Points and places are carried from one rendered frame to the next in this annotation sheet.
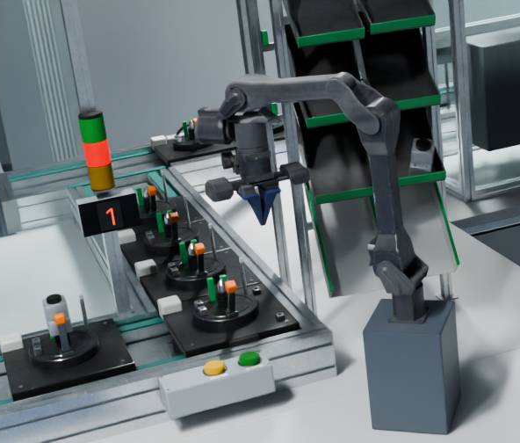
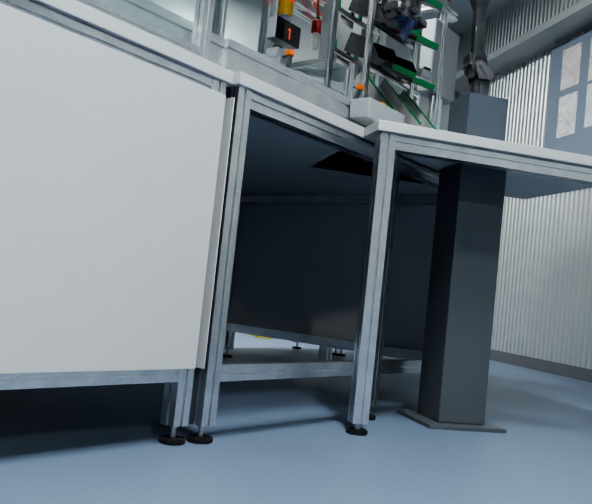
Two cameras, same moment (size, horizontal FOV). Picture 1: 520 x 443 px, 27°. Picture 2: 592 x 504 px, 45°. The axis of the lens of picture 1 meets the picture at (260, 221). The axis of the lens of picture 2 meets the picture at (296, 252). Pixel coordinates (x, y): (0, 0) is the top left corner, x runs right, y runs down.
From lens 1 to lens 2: 222 cm
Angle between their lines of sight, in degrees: 42
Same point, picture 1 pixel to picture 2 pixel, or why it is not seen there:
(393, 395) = (479, 132)
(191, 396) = (377, 108)
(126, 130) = not seen: outside the picture
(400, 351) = (487, 106)
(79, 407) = (317, 93)
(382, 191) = (481, 26)
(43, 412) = (305, 81)
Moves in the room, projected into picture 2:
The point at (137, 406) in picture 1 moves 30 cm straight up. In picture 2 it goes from (339, 111) to (350, 12)
